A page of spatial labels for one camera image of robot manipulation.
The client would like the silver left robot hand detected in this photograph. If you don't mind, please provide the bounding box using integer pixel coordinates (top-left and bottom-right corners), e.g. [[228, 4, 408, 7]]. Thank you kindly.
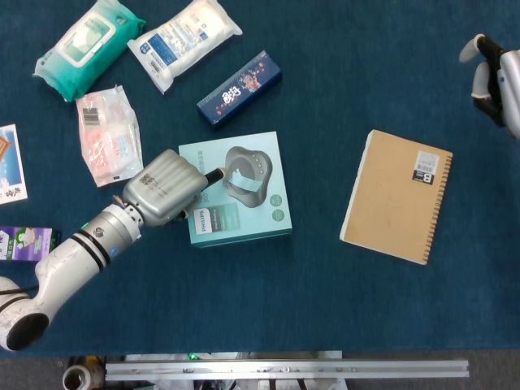
[[121, 148, 228, 228]]

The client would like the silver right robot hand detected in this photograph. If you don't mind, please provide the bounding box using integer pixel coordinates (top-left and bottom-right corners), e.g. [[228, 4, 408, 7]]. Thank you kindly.
[[458, 33, 520, 140]]

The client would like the green Philips paper box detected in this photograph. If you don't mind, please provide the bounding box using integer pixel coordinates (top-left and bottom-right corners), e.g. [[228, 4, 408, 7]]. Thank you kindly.
[[177, 130, 293, 249]]

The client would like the dark blue long box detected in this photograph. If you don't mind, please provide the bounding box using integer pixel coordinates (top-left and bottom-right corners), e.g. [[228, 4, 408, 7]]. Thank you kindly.
[[196, 50, 283, 132]]

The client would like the pink wipes pack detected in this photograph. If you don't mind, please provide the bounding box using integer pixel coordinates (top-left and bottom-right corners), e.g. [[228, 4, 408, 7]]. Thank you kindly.
[[75, 84, 145, 189]]

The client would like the white blue tissue pack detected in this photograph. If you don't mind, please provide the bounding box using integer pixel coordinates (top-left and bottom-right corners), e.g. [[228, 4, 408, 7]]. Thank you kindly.
[[126, 0, 244, 95]]

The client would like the white card at edge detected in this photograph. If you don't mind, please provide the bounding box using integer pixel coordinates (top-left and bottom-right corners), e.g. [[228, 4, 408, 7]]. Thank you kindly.
[[0, 123, 29, 206]]

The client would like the purple small carton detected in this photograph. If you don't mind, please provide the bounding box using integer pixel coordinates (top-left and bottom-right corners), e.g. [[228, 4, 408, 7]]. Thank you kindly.
[[0, 226, 63, 263]]

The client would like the green wet wipes pack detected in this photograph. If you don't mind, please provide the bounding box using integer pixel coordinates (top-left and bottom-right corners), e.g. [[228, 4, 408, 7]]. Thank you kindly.
[[32, 0, 147, 102]]

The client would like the brown spiral notebook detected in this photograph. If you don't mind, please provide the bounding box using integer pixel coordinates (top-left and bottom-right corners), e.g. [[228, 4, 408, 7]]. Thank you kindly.
[[339, 129, 454, 266]]

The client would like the aluminium profile rail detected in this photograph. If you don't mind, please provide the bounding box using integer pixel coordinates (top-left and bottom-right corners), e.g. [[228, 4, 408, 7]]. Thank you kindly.
[[104, 357, 471, 382]]

